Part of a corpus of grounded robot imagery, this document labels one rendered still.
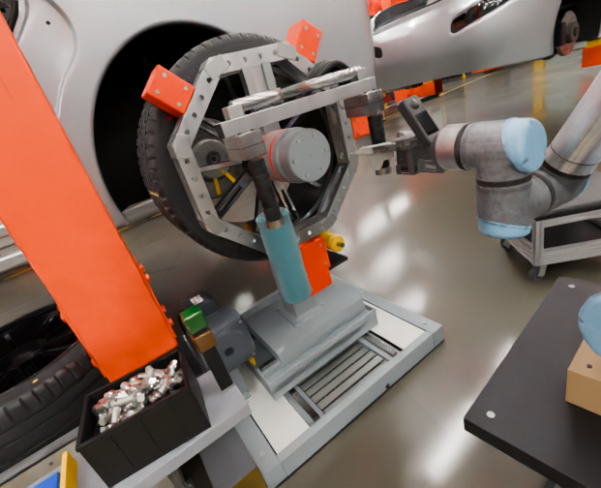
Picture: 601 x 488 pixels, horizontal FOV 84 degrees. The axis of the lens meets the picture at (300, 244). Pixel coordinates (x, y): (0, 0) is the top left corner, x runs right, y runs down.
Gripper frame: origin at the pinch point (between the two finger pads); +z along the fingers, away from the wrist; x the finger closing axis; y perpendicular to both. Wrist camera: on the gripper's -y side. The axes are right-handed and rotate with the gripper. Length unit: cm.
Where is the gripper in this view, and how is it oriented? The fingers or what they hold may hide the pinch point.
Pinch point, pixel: (375, 141)
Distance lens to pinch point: 91.1
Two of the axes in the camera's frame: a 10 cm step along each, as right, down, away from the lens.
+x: 8.0, -4.3, 4.2
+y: 2.6, 8.8, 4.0
